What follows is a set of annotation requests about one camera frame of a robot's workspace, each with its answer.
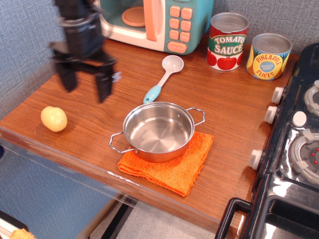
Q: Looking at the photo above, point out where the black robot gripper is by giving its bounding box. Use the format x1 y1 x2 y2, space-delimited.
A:
49 14 121 103

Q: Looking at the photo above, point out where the yellow potato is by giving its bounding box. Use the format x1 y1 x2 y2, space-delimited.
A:
40 106 68 132

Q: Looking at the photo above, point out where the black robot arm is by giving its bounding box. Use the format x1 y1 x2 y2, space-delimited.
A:
49 0 120 103

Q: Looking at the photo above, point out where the stainless steel pot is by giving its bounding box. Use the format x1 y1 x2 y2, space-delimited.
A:
109 102 206 163

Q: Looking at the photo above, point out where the teal toy microwave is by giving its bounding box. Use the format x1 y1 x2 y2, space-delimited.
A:
95 0 214 55

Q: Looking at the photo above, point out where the orange knitted cloth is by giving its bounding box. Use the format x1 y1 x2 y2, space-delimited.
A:
118 131 214 197

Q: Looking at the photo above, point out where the tomato sauce can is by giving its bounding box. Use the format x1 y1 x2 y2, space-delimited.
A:
206 12 249 71

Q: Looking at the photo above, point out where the orange fuzzy object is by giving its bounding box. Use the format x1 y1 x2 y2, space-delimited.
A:
10 229 35 239

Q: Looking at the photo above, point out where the pineapple slices can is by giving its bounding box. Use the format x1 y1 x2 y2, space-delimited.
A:
246 33 293 81

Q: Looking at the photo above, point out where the black toy stove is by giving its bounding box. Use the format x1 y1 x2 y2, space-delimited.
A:
215 43 319 239

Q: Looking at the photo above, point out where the white spoon teal handle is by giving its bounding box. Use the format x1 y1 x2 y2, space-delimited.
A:
143 55 184 104

